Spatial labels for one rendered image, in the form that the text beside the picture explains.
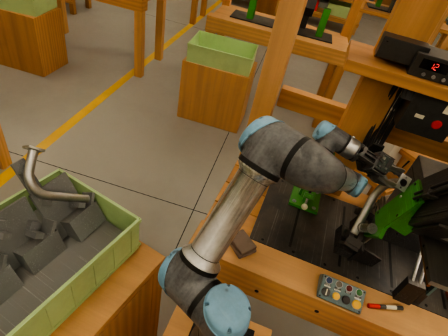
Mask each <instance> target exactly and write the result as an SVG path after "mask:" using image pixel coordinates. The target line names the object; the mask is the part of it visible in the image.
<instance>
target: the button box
mask: <svg viewBox="0 0 448 336"><path fill-rule="evenodd" d="M328 277H330V276H328V275H326V274H320V276H319V281H318V286H317V297H319V298H322V299H324V300H326V301H328V302H331V303H334V304H336V305H338V306H340V307H343V308H345V309H348V310H350V311H352V312H355V313H357V314H361V310H362V306H363V302H364V299H365V295H366V291H365V290H362V289H360V288H358V287H355V286H352V285H350V284H348V283H345V282H343V281H340V280H338V279H335V278H333V277H330V278H332V283H328V282H327V278H328ZM338 281H340V282H342V287H338V286H337V285H336V284H337V282H338ZM348 285H350V286H352V291H350V292H349V291H348V290H347V286H348ZM324 288H328V289H329V290H330V294H329V295H328V296H325V295H324V294H323V293H322V290H323V289H324ZM358 289H360V290H362V292H363V294H362V295H361V296H358V294H357V290H358ZM334 292H337V293H338V294H340V298H339V299H338V300H335V299H334V298H333V293H334ZM344 297H348V298H350V303H349V304H344V302H343V298H344ZM354 300H358V301H360V302H361V308H360V309H355V308H353V306H352V302H353V301H354Z"/></svg>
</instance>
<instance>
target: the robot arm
mask: <svg viewBox="0 0 448 336"><path fill-rule="evenodd" d="M312 137H313V138H314V139H315V140H313V139H311V138H309V137H308V136H306V135H304V134H302V133H300V132H299V131H297V130H296V129H294V128H292V127H290V126H288V125H287V124H285V123H284V122H283V121H281V120H278V119H276V118H274V117H272V116H268V115H266V116H262V117H260V118H258V119H256V120H254V121H253V122H252V123H251V124H249V125H248V127H247V128H246V129H245V130H244V132H243V133H242V135H241V136H240V139H239V142H238V148H239V150H240V152H241V154H240V156H239V157H238V162H239V168H238V170H237V172H236V174H235V175H234V177H233V178H232V180H231V182H230V183H229V184H228V186H227V188H226V190H225V191H224V193H223V194H222V196H221V198H220V199H219V200H218V202H217V204H216V206H215V207H214V209H213V210H212V212H211V214H210V215H209V216H208V218H207V220H206V222H205V223H204V225H203V226H202V228H201V229H200V231H199V232H198V234H197V236H196V238H195V239H194V240H193V242H192V243H190V244H186V245H184V246H183V247H178V248H176V249H174V250H173V251H172V252H170V255H169V256H167V257H166V258H165V260H164V261H163V263H162V264H161V266H160V269H159V272H158V282H159V284H160V286H161V287H162V288H163V290H164V292H165V293H166V295H168V296H169V297H170V298H172V300H173V301H174V302H175V303H176V304H177V305H178V306H179V307H180V308H181V309H182V311H183V312H184V313H185V314H186V315H187V316H188V317H189V318H190V319H191V320H192V322H194V324H196V326H195V327H194V328H193V330H192V332H191V334H190V336H244V334H245V333H246V332H247V330H248V328H249V323H250V318H251V306H250V302H249V300H248V298H247V296H246V294H244V292H243V291H242V290H240V288H238V287H236V286H234V285H232V284H230V285H228V284H226V283H222V282H220V280H218V279H217V278H216V276H217V275H218V273H219V272H220V270H221V267H220V263H219V261H220V259H221V258H222V256H223V255H224V253H225V252H226V250H227V248H228V247H229V246H230V244H231V242H232V241H233V240H234V238H235V236H236V234H237V233H238V232H239V230H240V228H241V227H242V225H243V224H244V222H245V221H246V219H247V218H248V216H249V214H250V213H251V212H252V210H253V208H254V207H255V206H256V204H257V202H258V200H259V199H260V198H261V196H262V194H263V193H264V191H265V190H266V188H267V187H268V186H269V185H272V184H276V183H277V182H278V181H279V180H280V178H282V179H284V180H285V181H287V182H288V183H290V184H292V185H294V186H296V187H298V188H301V189H304V190H308V191H312V192H316V193H322V194H330V193H334V192H336V191H344V192H346V193H347V194H348V195H351V196H352V197H358V196H359V195H360V194H361V193H362V191H363V190H364V188H365V187H366V185H367V183H368V180H367V178H365V177H364V176H362V174H360V173H357V172H356V171H354V170H352V169H350V168H348V167H347V166H345V165H344V164H343V163H342V161H340V160H339V159H338V158H336V156H334V155H333V153H334V152H336V153H338V154H339V155H340V156H342V157H344V158H345V159H348V160H350V161H351V162H354V161H356V166H357V170H359V171H362V172H364V173H366V174H367V177H368V178H370V180H372V182H374V183H376V184H380V185H383V186H386V187H390V188H394V189H396V187H395V186H396V185H397V184H396V183H395V182H393V181H390V180H388V178H387V176H386V174H387V173H388V171H390V172H392V173H393V174H394V175H397V176H398V177H400V175H401V174H402V173H404V172H405V170H404V169H402V168H400V167H398V166H396V165H394V164H393V163H394V160H395V159H394V158H392V157H391V156H389V155H388V154H386V153H385V152H383V151H380V152H375V153H372V152H371V151H370V150H368V147H366V146H365V145H364V144H362V143H361V142H360V141H358V140H357V139H356V138H355V136H351V135H350V134H348V133H346V132H344V131H343V130H342V129H340V128H338V127H337V126H336V125H334V124H332V123H330V122H328V121H327V120H324V121H322V122H320V123H319V124H318V126H316V128H315V130H314V132H313V134H312Z"/></svg>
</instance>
